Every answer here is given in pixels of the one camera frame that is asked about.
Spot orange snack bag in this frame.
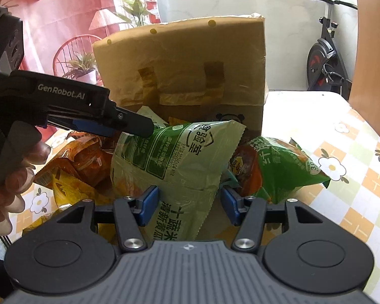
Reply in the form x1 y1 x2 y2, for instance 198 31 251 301
34 131 117 189

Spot light green snack bag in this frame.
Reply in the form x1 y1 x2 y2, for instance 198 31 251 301
110 106 246 241

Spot person's left hand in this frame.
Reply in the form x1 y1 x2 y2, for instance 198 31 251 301
0 141 51 236

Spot dark green snack bag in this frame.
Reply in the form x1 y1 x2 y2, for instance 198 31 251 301
229 136 330 204

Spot pink printed backdrop curtain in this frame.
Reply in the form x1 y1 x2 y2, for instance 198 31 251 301
0 0 162 134

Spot brown cardboard box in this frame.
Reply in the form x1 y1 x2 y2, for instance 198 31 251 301
93 14 268 138

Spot checkered floral tablecloth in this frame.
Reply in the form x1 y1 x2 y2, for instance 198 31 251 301
0 90 380 304

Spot black exercise bike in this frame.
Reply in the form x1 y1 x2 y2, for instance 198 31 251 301
306 0 358 100

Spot wooden headboard panel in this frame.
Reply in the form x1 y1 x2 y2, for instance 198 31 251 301
349 0 380 135

